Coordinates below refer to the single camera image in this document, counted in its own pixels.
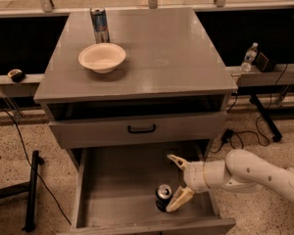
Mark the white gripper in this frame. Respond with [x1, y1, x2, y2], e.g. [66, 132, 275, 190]
[166, 154, 207, 212]

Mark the black pepsi can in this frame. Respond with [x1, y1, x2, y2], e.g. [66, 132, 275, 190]
[155, 184, 173, 212]

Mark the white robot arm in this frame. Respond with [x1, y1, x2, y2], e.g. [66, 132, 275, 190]
[166, 149, 294, 212]

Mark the open grey bottom drawer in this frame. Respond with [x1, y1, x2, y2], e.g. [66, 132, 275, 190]
[72, 141, 235, 235]

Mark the grey drawer cabinet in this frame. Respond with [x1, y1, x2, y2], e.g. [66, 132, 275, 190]
[34, 8, 237, 165]

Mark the tall silver blue can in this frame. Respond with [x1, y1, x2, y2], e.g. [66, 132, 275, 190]
[90, 8, 110, 43]

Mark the black stand leg right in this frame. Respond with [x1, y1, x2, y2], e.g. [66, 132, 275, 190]
[250, 94, 282, 142]

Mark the small black box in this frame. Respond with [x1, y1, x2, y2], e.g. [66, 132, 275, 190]
[256, 52, 277, 72]

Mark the clear water bottle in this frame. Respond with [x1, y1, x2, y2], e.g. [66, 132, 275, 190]
[241, 42, 258, 72]

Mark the white paper bowl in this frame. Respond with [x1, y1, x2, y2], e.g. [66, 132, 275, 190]
[78, 43, 126, 73]

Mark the black floor stand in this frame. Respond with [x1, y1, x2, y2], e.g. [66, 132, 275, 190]
[0, 150, 44, 233]

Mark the black tape measure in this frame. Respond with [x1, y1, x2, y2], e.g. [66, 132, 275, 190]
[8, 69, 25, 82]

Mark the grey drawer with black handle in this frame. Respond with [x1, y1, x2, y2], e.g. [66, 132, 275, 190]
[49, 112, 227, 149]

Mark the black cable left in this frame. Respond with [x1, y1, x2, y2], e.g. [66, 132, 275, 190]
[0, 106, 73, 226]

